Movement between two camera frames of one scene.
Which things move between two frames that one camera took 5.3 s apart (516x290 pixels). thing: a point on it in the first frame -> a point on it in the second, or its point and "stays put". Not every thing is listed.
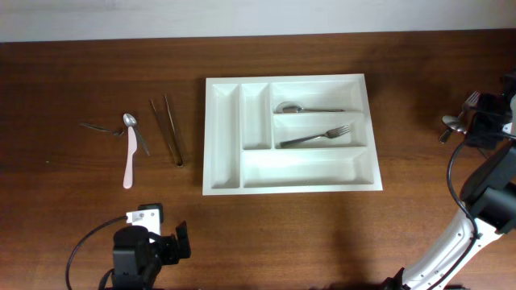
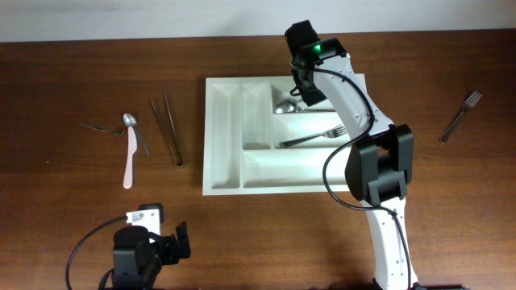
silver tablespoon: [289, 107] stays put
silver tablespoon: [452, 122] -> [289, 99]
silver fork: [331, 134] stays put
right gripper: [479, 132] -> [310, 95]
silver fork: [471, 102] stays put
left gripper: [171, 243] stays put
